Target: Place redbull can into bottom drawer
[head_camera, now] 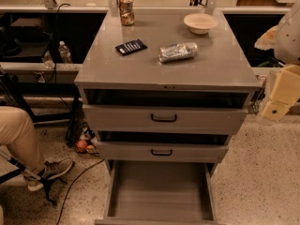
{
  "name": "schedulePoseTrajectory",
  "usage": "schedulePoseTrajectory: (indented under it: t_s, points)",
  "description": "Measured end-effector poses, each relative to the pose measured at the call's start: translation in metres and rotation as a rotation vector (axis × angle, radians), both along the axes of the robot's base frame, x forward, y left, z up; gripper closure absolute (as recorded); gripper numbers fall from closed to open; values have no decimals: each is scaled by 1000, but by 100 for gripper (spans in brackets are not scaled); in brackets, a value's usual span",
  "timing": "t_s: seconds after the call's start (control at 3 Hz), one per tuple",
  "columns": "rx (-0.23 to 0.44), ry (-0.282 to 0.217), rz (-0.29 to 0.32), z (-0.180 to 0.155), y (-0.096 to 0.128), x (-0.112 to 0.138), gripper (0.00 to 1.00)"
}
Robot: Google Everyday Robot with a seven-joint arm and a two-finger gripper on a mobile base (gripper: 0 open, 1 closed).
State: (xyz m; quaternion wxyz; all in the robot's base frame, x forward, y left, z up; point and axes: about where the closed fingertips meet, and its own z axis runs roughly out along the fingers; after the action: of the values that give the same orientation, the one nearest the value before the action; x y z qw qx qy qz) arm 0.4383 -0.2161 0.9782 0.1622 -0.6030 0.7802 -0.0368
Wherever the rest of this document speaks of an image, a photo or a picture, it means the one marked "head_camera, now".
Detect grey sneaker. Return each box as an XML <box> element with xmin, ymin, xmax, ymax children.
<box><xmin>23</xmin><ymin>157</ymin><xmax>74</xmax><ymax>191</ymax></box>

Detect grey top drawer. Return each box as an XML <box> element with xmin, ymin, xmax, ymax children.
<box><xmin>83</xmin><ymin>105</ymin><xmax>248</xmax><ymax>135</ymax></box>

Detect white bowl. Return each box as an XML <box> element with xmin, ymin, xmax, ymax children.
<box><xmin>184</xmin><ymin>13</ymin><xmax>218</xmax><ymax>35</ymax></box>

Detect black snack packet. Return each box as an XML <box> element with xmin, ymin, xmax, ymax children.
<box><xmin>115</xmin><ymin>39</ymin><xmax>147</xmax><ymax>56</ymax></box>

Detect clear water bottle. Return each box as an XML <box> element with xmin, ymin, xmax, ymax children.
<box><xmin>58</xmin><ymin>41</ymin><xmax>72</xmax><ymax>64</ymax></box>

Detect grey drawer cabinet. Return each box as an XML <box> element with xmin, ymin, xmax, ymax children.
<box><xmin>74</xmin><ymin>8</ymin><xmax>262</xmax><ymax>173</ymax></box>

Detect person leg beige trousers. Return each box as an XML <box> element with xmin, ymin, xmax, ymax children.
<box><xmin>0</xmin><ymin>106</ymin><xmax>45</xmax><ymax>173</ymax></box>

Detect black chair leg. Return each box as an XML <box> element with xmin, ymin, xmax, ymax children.
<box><xmin>0</xmin><ymin>150</ymin><xmax>64</xmax><ymax>206</ymax></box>

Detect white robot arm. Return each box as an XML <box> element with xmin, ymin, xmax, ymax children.
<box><xmin>254</xmin><ymin>1</ymin><xmax>300</xmax><ymax>121</ymax></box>

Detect black floor cable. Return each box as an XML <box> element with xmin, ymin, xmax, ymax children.
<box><xmin>55</xmin><ymin>158</ymin><xmax>105</xmax><ymax>225</ymax></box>

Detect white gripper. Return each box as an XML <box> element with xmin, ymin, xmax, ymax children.
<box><xmin>262</xmin><ymin>65</ymin><xmax>300</xmax><ymax>121</ymax></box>

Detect grey open bottom drawer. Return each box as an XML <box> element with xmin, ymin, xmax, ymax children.
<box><xmin>95</xmin><ymin>161</ymin><xmax>219</xmax><ymax>225</ymax></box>

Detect basket of fruit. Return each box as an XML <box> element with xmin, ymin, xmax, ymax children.
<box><xmin>75</xmin><ymin>127</ymin><xmax>99</xmax><ymax>157</ymax></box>

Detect grey middle drawer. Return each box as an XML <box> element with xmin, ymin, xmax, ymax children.
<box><xmin>97</xmin><ymin>142</ymin><xmax>228</xmax><ymax>163</ymax></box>

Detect crumpled gold soda can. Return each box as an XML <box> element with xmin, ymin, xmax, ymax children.
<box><xmin>119</xmin><ymin>0</ymin><xmax>135</xmax><ymax>26</ymax></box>

